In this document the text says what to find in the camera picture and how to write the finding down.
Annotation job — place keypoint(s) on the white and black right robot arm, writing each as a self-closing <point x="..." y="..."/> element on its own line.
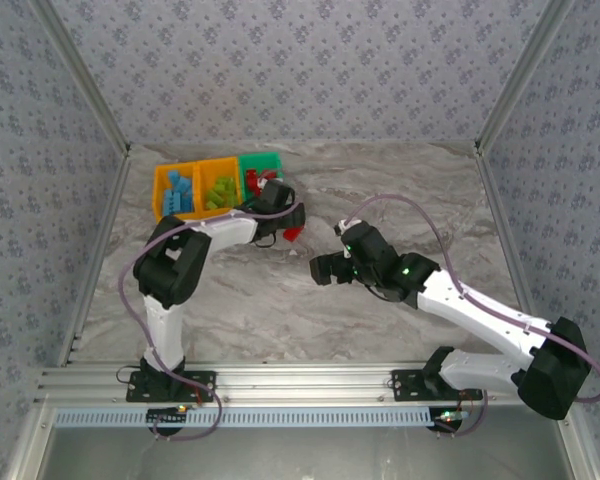
<point x="480" y="310"/>

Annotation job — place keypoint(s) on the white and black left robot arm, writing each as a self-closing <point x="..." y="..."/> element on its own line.
<point x="165" y="325"/>

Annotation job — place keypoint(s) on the green plastic bin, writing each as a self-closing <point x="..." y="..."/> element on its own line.
<point x="260" y="161"/>

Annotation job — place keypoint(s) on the orange plastic bin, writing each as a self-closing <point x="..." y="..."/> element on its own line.
<point x="207" y="172"/>
<point x="159" y="190"/>

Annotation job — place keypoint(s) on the small LED circuit board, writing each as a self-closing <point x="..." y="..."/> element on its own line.
<point x="181" y="409"/>
<point x="452" y="415"/>

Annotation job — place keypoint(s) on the steel sheet panel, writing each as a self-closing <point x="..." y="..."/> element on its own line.
<point x="305" y="455"/>

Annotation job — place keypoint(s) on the aluminum front frame rail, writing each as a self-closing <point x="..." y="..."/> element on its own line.
<point x="305" y="380"/>

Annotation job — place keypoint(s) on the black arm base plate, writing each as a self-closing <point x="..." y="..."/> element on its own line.
<point x="405" y="385"/>
<point x="200" y="377"/>

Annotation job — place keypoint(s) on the aluminum side rail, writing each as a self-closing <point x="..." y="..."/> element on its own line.
<point x="112" y="200"/>
<point x="501" y="225"/>

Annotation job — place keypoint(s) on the black lower mounting bracket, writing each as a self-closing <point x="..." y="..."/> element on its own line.
<point x="166" y="419"/>
<point x="442" y="426"/>

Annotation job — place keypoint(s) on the aluminum corner post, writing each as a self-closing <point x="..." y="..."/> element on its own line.
<point x="84" y="75"/>
<point x="521" y="75"/>

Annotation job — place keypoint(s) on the aluminum frame leg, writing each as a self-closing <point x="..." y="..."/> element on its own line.
<point x="30" y="445"/>
<point x="577" y="445"/>

